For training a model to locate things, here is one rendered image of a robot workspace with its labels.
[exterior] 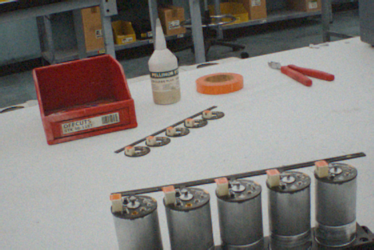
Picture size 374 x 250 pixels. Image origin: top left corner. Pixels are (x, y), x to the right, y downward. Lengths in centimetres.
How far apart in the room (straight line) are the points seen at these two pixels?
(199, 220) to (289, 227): 5
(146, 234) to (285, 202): 7
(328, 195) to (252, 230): 5
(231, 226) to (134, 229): 5
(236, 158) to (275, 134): 7
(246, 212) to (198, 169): 20
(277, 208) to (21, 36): 449
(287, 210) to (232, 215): 3
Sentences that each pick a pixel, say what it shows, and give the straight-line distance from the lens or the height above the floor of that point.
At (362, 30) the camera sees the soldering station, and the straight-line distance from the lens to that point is 91.
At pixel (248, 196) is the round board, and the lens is 30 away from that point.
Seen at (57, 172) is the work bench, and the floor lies 75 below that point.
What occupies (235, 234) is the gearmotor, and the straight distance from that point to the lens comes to 31.
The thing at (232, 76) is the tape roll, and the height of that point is 76.
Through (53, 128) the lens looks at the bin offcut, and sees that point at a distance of 60.
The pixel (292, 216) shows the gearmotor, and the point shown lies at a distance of 31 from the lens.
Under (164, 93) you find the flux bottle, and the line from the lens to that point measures 67.
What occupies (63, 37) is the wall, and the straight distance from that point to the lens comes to 482.
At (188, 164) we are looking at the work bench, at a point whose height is 75.
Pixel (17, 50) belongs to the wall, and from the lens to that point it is 477.
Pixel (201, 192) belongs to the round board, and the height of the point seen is 81.
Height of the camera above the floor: 95
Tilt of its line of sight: 19 degrees down
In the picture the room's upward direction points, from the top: 6 degrees counter-clockwise
